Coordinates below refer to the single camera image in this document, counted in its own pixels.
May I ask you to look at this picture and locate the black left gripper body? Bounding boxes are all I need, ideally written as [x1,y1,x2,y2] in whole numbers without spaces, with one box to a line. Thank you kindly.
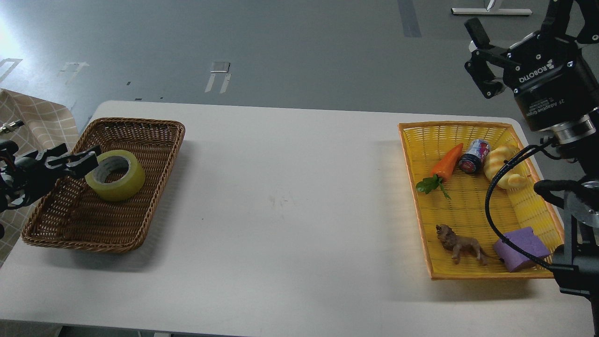
[0,156,50,212]

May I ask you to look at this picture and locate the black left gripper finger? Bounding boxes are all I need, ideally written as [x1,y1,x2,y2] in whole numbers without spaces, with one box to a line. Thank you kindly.
[44,151,100,179]
[34,143,102,164]

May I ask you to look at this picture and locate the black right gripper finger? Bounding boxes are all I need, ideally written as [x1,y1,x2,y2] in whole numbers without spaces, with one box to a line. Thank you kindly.
[464,17,521,99]
[541,0,599,46]

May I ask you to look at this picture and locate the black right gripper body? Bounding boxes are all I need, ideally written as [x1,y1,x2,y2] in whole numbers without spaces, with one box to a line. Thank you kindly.
[503,32,598,132]

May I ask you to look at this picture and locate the yellow tape roll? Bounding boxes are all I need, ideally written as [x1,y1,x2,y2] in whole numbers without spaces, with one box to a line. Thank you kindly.
[84,149,146,201]

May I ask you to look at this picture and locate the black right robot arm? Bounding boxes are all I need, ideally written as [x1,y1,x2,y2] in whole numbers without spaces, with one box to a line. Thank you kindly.
[464,0,599,336]

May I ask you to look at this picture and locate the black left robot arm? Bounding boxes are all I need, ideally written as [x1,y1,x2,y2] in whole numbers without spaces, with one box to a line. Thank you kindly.
[0,140,102,212]

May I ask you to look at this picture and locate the beige checkered cloth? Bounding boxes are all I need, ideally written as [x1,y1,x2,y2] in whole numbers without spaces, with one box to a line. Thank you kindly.
[0,89,80,264]

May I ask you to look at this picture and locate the brown wicker basket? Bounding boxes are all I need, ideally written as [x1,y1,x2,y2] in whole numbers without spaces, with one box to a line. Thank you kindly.
[21,117,185,253]

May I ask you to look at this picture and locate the white metal stand base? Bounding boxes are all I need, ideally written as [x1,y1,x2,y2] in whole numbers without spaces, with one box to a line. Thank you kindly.
[451,0,533,16]

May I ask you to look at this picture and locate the toy croissant bread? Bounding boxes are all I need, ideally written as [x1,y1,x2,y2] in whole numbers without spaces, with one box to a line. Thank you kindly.
[483,145,528,190]

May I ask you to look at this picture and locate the small soda can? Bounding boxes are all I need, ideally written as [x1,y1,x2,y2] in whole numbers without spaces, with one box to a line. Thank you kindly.
[458,139,491,174]

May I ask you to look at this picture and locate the orange toy carrot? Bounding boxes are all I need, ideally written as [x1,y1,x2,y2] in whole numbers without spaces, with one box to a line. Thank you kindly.
[416,143,464,200]

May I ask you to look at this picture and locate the yellow plastic basket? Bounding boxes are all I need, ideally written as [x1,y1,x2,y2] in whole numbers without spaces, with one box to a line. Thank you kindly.
[398,121,563,280]

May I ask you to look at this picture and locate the brown toy lion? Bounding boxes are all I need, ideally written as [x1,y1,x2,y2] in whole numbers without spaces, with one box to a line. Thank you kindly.
[436,224,504,266]

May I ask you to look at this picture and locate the purple foam block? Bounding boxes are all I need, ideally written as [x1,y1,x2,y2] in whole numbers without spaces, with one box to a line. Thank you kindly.
[492,227,550,272]

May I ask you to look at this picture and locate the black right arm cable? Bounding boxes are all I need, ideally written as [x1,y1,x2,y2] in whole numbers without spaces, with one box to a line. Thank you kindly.
[484,136,569,271]

